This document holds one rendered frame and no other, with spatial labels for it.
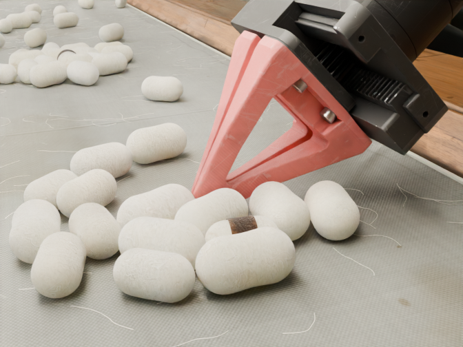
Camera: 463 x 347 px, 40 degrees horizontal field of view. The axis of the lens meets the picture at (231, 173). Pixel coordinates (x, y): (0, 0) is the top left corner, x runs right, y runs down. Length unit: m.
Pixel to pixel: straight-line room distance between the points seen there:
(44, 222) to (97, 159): 0.08
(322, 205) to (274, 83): 0.05
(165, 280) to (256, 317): 0.03
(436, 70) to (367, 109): 0.20
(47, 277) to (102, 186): 0.08
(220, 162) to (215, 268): 0.07
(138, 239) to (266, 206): 0.06
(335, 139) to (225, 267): 0.09
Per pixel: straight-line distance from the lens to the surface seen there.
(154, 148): 0.37
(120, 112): 0.50
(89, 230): 0.27
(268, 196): 0.28
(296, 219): 0.27
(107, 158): 0.35
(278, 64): 0.27
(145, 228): 0.25
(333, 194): 0.27
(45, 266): 0.25
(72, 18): 1.00
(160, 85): 0.51
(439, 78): 0.46
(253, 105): 0.27
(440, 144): 0.37
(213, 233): 0.26
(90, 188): 0.31
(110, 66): 0.63
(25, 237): 0.27
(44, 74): 0.60
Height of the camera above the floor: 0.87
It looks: 21 degrees down
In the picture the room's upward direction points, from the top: 3 degrees counter-clockwise
